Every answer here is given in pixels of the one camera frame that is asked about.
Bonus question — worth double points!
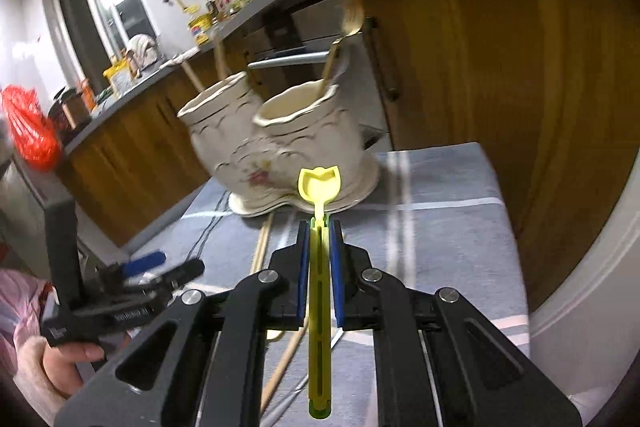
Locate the yellow tulip plastic utensil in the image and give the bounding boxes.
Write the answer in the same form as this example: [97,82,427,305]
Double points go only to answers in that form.
[298,166,341,421]

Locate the wooden chopstick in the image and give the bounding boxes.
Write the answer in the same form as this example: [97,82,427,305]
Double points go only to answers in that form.
[180,61,205,93]
[214,34,230,82]
[250,212,274,274]
[260,321,308,413]

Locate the gold fork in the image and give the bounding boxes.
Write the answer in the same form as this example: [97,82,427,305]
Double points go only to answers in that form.
[318,0,364,98]

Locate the kitchen window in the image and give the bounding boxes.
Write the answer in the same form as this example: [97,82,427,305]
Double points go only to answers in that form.
[53,0,157,95]

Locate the wooden kitchen cabinets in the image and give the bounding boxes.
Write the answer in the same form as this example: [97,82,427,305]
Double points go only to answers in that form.
[54,0,634,313]

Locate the person left hand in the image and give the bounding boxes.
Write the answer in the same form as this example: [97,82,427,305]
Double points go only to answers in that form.
[13,336,105,426]

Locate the grey striped table cloth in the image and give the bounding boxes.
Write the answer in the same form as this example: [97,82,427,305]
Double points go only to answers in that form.
[119,141,532,427]

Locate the cream floral ceramic utensil holder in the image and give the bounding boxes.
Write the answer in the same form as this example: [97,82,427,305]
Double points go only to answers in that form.
[178,72,380,217]

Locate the red plastic bag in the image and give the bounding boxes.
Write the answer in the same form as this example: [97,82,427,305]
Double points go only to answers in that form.
[1,84,63,172]

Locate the yellow snack bag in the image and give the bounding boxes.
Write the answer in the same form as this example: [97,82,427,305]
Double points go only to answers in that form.
[103,58,134,96]

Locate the stainless built-in oven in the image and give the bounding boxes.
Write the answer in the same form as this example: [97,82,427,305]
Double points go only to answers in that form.
[244,0,392,153]

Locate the yellow oil bottle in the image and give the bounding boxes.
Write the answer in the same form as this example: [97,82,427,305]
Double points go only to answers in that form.
[189,13,213,46]

